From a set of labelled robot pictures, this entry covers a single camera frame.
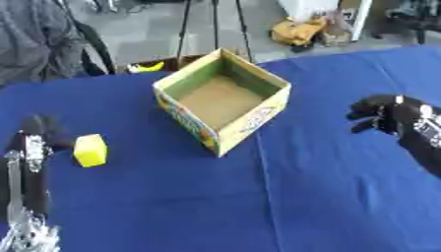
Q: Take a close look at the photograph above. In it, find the yellow and black object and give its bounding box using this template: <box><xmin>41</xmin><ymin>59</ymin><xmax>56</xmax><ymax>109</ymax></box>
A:
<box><xmin>125</xmin><ymin>61</ymin><xmax>167</xmax><ymax>74</ymax></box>

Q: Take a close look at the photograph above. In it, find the open printed cardboard box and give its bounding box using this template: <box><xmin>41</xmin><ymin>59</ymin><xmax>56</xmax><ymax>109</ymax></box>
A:
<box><xmin>152</xmin><ymin>47</ymin><xmax>293</xmax><ymax>158</ymax></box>

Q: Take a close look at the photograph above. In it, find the yellow bag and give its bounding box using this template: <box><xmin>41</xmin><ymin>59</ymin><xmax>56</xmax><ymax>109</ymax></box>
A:
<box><xmin>270</xmin><ymin>17</ymin><xmax>330</xmax><ymax>47</ymax></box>

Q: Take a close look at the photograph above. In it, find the person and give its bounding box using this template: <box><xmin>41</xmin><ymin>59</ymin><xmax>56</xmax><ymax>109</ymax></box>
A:
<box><xmin>0</xmin><ymin>0</ymin><xmax>89</xmax><ymax>87</ymax></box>

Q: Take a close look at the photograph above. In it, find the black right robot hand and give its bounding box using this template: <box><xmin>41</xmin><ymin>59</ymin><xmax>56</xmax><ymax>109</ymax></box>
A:
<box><xmin>345</xmin><ymin>94</ymin><xmax>441</xmax><ymax>179</ymax></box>

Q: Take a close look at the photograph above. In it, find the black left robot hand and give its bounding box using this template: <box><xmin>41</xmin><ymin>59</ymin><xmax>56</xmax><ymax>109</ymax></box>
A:
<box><xmin>0</xmin><ymin>113</ymin><xmax>78</xmax><ymax>221</ymax></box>

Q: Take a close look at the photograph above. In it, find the yellow foam block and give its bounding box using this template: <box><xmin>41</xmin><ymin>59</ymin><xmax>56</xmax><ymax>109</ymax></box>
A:
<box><xmin>72</xmin><ymin>133</ymin><xmax>110</xmax><ymax>168</ymax></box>

